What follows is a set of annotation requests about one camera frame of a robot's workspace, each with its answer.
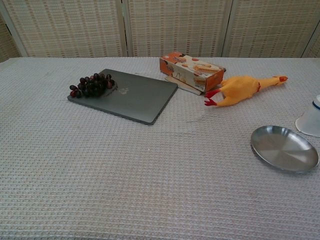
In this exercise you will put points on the clear round plastic disc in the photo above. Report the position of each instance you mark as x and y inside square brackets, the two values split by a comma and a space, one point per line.
[192, 112]

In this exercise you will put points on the grey laptop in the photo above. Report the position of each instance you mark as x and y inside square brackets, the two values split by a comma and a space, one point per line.
[140, 100]

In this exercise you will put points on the white paper cup blue stripe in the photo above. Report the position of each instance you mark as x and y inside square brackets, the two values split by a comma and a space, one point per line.
[308, 122]

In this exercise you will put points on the orange biscuit box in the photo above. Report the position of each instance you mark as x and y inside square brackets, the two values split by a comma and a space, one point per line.
[190, 71]

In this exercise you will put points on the silver metal plate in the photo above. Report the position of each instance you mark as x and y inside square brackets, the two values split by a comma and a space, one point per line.
[282, 150]

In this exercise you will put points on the dark red grape bunch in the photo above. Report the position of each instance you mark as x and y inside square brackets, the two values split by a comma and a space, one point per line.
[92, 85]

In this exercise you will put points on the yellow rubber chicken toy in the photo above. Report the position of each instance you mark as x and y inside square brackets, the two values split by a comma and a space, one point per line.
[240, 91]

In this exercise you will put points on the white waffle tablecloth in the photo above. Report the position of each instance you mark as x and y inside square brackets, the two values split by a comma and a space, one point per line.
[125, 175]

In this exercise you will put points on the woven folding screen panel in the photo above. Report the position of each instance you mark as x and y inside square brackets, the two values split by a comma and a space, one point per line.
[177, 25]
[313, 47]
[67, 27]
[7, 40]
[270, 27]

